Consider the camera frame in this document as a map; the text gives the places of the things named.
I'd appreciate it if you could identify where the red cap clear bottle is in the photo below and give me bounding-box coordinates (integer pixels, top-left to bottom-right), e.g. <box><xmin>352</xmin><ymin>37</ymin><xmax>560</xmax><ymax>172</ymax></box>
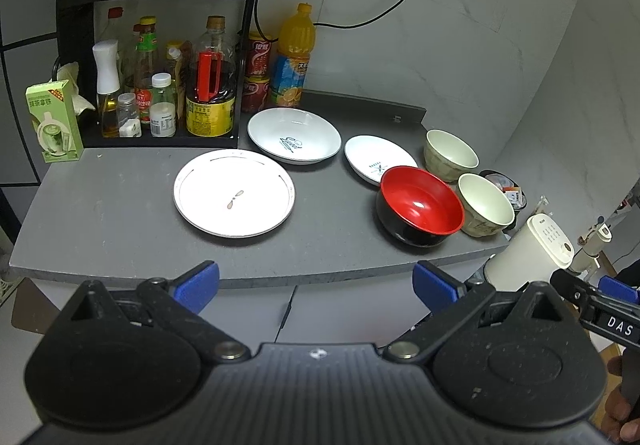
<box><xmin>98</xmin><ymin>6</ymin><xmax>134</xmax><ymax>92</ymax></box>

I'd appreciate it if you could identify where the orange juice bottle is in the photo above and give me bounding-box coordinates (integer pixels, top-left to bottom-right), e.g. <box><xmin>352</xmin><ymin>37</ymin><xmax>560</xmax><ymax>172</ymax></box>
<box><xmin>270</xmin><ymin>3</ymin><xmax>316</xmax><ymax>107</ymax></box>

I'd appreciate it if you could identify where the green label sauce bottle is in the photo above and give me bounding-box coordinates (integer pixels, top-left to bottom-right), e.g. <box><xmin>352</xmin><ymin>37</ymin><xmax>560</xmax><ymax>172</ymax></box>
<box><xmin>134</xmin><ymin>16</ymin><xmax>158</xmax><ymax>126</ymax></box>

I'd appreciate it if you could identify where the large soy sauce jug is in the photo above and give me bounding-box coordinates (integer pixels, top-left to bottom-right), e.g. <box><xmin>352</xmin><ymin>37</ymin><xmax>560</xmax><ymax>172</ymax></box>
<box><xmin>186</xmin><ymin>15</ymin><xmax>238</xmax><ymax>138</ymax></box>

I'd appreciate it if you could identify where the small clear spice jar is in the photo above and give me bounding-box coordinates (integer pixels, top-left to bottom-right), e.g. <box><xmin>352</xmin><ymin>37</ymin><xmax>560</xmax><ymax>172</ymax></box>
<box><xmin>117</xmin><ymin>93</ymin><xmax>142</xmax><ymax>139</ymax></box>

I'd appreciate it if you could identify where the green carton box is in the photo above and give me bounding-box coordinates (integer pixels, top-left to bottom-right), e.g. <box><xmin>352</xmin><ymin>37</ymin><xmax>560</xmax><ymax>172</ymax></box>
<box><xmin>25</xmin><ymin>80</ymin><xmax>84</xmax><ymax>164</ymax></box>

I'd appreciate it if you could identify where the upper red can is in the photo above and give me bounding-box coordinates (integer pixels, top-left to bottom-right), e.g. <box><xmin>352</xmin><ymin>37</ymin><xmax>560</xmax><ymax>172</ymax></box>
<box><xmin>245</xmin><ymin>31</ymin><xmax>272</xmax><ymax>78</ymax></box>

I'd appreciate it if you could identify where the white spray oil bottle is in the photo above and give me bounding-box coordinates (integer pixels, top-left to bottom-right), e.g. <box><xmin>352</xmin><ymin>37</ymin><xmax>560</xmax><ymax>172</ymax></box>
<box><xmin>92</xmin><ymin>39</ymin><xmax>120</xmax><ymax>139</ymax></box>

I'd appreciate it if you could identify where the white electric kettle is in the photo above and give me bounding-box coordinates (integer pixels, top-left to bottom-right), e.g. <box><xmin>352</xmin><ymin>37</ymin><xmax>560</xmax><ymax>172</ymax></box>
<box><xmin>484</xmin><ymin>213</ymin><xmax>575</xmax><ymax>291</ymax></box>

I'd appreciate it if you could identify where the cream bowl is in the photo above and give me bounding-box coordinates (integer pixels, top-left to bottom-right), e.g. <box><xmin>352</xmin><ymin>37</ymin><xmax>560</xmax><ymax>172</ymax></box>
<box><xmin>457</xmin><ymin>173</ymin><xmax>515</xmax><ymax>238</ymax></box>
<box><xmin>423</xmin><ymin>129</ymin><xmax>480</xmax><ymax>184</ymax></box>

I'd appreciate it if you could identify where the red and black bowl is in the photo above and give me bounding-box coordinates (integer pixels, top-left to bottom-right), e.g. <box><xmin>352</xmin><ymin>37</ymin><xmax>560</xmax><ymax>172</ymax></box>
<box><xmin>375</xmin><ymin>166</ymin><xmax>464</xmax><ymax>248</ymax></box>

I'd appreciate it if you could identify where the cream bowl front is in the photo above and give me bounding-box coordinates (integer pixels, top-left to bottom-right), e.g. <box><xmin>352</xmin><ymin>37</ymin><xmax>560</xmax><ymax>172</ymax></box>
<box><xmin>457</xmin><ymin>173</ymin><xmax>515</xmax><ymax>238</ymax></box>

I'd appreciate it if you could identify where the white deep plate blue logo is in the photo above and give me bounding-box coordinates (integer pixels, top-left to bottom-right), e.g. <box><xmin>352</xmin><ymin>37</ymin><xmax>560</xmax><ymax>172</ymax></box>
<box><xmin>247</xmin><ymin>107</ymin><xmax>342</xmax><ymax>166</ymax></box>

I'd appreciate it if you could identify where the lower red can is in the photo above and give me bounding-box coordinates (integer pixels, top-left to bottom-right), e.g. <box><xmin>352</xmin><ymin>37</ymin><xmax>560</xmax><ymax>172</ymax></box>
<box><xmin>242</xmin><ymin>77</ymin><xmax>270</xmax><ymax>113</ymax></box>

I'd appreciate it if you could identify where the large white plate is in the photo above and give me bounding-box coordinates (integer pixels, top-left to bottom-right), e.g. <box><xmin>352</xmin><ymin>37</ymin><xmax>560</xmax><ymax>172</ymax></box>
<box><xmin>172</xmin><ymin>150</ymin><xmax>295</xmax><ymax>239</ymax></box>

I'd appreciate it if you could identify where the right hand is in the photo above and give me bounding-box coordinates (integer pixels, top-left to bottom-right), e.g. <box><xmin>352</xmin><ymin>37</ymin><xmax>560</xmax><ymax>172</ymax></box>
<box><xmin>600</xmin><ymin>352</ymin><xmax>639</xmax><ymax>444</ymax></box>

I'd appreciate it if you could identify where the small white plate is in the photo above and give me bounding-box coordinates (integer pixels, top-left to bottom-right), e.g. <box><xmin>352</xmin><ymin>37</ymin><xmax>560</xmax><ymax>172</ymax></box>
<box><xmin>344</xmin><ymin>135</ymin><xmax>418</xmax><ymax>186</ymax></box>

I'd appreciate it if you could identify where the crumpled white cloth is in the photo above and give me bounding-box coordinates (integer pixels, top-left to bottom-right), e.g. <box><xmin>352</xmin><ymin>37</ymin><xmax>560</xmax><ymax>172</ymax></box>
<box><xmin>56</xmin><ymin>62</ymin><xmax>96</xmax><ymax>117</ymax></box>

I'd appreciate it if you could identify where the white cap seasoning bottle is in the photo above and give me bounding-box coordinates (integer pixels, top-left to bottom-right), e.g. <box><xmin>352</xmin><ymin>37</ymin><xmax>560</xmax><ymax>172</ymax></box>
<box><xmin>149</xmin><ymin>72</ymin><xmax>177</xmax><ymax>138</ymax></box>

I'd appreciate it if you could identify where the red can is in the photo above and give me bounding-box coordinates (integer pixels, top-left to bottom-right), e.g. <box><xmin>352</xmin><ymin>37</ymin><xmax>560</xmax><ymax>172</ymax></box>
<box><xmin>245</xmin><ymin>31</ymin><xmax>272</xmax><ymax>78</ymax></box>
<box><xmin>242</xmin><ymin>77</ymin><xmax>270</xmax><ymax>113</ymax></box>

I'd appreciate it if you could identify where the black metal rack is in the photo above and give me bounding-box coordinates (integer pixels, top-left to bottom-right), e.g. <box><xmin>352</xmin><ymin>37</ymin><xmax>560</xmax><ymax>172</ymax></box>
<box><xmin>54</xmin><ymin>0</ymin><xmax>269</xmax><ymax>150</ymax></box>

